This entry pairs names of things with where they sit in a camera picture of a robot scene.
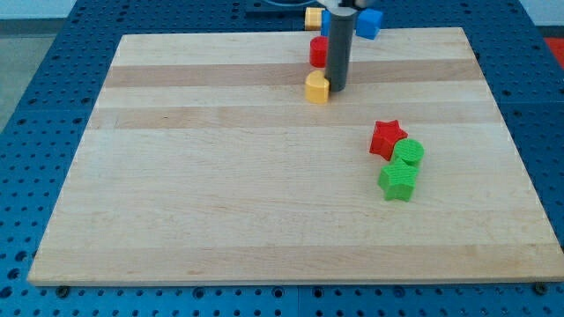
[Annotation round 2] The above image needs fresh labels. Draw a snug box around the green circle block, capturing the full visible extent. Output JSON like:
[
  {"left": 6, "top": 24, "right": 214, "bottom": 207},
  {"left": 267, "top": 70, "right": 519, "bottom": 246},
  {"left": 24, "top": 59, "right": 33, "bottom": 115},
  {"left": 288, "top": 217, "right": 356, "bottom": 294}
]
[{"left": 391, "top": 138, "right": 425, "bottom": 167}]

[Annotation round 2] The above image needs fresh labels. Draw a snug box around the yellow heart block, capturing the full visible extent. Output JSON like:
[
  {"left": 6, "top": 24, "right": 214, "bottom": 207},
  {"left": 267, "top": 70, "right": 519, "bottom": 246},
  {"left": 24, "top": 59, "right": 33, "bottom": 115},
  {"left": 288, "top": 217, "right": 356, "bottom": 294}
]
[{"left": 304, "top": 70, "right": 330, "bottom": 104}]

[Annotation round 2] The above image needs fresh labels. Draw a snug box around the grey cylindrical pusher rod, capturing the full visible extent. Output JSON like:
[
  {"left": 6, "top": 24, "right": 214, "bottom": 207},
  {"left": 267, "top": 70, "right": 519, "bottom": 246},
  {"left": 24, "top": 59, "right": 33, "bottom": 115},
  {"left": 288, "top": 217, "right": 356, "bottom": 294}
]
[{"left": 325, "top": 6, "right": 357, "bottom": 92}]

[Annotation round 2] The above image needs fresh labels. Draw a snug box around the green star block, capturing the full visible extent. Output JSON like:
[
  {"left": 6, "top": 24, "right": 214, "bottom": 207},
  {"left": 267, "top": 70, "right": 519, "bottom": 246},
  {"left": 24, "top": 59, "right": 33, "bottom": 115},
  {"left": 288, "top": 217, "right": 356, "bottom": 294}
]
[{"left": 377, "top": 159, "right": 419, "bottom": 202}]

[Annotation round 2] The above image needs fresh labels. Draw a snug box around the yellow block at back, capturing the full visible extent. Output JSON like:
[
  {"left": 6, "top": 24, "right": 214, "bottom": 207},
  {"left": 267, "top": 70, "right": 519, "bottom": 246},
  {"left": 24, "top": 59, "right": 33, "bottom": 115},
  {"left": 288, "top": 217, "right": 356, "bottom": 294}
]
[{"left": 304, "top": 7, "right": 324, "bottom": 31}]

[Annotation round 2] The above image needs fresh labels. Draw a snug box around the red star block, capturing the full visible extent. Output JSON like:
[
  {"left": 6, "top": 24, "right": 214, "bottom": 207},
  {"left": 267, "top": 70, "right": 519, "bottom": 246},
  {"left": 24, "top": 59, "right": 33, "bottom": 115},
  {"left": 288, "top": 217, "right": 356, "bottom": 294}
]
[{"left": 369, "top": 120, "right": 408, "bottom": 161}]

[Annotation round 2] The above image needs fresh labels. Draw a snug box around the blue cube block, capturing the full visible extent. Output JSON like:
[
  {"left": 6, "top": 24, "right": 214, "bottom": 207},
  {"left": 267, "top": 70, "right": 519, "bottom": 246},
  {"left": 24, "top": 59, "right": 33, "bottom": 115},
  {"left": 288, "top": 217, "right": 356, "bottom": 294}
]
[{"left": 356, "top": 9, "right": 383, "bottom": 40}]

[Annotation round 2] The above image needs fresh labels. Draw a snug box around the red circle block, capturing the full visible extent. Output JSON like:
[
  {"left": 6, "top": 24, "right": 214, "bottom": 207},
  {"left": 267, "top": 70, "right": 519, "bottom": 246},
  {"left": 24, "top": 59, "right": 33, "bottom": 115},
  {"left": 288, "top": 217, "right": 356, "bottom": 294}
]
[{"left": 309, "top": 35, "right": 329, "bottom": 68}]

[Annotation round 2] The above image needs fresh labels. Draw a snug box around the wooden board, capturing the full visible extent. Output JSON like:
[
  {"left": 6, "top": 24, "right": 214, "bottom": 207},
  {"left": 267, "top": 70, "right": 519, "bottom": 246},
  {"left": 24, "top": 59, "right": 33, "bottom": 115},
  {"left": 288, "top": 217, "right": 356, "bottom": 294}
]
[{"left": 28, "top": 27, "right": 563, "bottom": 286}]

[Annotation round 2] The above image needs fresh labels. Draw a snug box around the blue block behind rod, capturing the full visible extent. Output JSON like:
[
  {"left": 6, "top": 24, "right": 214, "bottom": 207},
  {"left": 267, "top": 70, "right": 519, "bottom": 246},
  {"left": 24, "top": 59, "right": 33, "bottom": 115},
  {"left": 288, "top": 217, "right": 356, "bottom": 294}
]
[{"left": 320, "top": 10, "right": 330, "bottom": 37}]

